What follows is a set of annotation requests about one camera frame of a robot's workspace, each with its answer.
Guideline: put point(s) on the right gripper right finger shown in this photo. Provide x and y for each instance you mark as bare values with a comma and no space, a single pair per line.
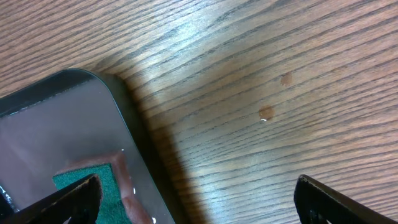
315,202

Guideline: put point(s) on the black water tray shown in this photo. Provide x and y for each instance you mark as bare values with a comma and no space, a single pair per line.
70,116

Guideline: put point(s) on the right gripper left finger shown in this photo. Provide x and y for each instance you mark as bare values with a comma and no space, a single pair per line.
78,202

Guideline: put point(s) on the green scrubbing sponge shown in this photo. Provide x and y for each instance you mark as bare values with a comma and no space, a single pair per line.
119,203

